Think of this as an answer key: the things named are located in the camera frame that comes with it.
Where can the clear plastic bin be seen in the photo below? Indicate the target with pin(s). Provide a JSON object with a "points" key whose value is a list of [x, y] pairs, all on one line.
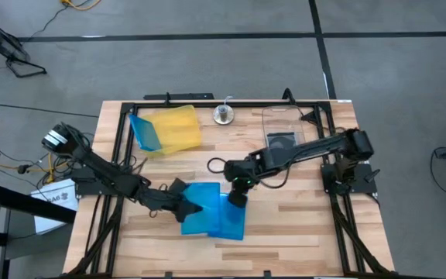
{"points": [[283, 120]]}

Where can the black power plug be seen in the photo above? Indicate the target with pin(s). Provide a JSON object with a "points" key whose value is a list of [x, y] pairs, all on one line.
{"points": [[23, 169]]}

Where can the clear CD jewel case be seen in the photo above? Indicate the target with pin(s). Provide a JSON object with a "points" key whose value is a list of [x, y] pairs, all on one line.
{"points": [[281, 140]]}

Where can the black aluminium table frame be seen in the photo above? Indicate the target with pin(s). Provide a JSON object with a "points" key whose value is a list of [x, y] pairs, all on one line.
{"points": [[246, 105]]}

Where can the black desk beam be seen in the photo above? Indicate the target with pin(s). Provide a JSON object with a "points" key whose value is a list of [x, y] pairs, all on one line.
{"points": [[25, 203]]}

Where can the yellow translucent plastic bin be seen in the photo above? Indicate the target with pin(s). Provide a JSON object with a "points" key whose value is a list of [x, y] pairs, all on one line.
{"points": [[180, 128]]}

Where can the white cardboard box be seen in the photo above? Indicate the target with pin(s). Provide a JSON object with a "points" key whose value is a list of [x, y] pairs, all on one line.
{"points": [[54, 193]]}

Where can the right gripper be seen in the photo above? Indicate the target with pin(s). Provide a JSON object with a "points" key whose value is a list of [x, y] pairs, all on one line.
{"points": [[240, 174]]}

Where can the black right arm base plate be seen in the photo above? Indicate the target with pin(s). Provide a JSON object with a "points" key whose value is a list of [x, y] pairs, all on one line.
{"points": [[362, 184]]}

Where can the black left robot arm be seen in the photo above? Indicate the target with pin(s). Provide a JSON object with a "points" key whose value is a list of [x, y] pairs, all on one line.
{"points": [[99, 168]]}

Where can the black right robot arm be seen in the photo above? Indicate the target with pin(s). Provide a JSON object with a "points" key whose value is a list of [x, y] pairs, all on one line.
{"points": [[316, 147]]}

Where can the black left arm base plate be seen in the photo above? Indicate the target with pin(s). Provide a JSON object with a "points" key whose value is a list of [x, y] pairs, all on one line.
{"points": [[91, 189]]}

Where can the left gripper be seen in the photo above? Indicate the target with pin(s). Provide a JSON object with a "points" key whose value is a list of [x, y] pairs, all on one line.
{"points": [[161, 199]]}

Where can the black power strip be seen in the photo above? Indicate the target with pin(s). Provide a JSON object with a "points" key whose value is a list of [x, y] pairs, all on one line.
{"points": [[184, 96]]}

